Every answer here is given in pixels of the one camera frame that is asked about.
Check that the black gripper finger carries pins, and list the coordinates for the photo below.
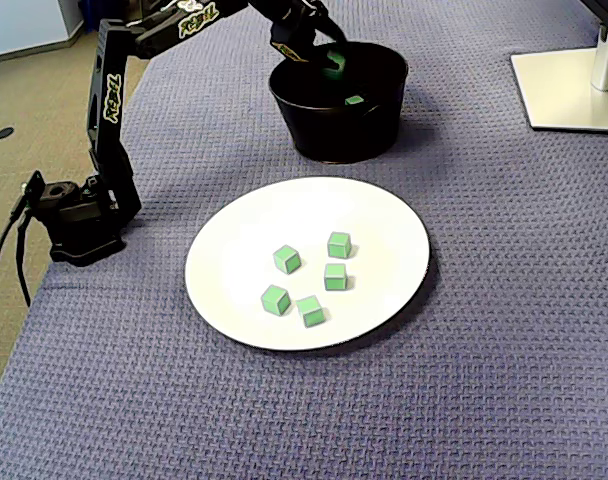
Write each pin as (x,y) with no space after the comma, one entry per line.
(331,32)

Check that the black gripper finger with sticker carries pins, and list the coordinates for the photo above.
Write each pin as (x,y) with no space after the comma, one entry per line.
(309,62)

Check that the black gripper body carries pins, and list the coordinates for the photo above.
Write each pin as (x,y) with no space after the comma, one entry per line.
(310,41)

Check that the small green cube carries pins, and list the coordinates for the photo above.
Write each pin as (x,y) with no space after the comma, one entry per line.
(354,100)
(310,312)
(275,301)
(337,61)
(339,246)
(287,260)
(335,278)

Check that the black robot arm with stickers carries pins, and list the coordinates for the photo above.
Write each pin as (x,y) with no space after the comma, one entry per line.
(106,150)

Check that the white round plate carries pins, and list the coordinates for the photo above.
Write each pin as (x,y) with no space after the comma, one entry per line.
(384,260)

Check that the black round bowl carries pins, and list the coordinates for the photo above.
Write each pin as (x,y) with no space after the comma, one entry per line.
(344,135)

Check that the dark chair legs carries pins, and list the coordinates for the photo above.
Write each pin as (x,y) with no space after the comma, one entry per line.
(148,45)

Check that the dark blue bin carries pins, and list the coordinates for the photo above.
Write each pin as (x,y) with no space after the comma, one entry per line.
(104,15)

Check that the silver monitor stand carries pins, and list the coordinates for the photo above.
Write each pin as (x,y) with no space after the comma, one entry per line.
(559,90)

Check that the light blue panel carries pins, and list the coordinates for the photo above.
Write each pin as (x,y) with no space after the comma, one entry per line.
(24,25)

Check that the blue woven table cloth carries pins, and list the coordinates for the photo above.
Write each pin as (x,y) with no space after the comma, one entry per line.
(484,300)

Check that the black round floor cap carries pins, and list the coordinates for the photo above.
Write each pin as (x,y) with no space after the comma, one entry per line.
(4,133)

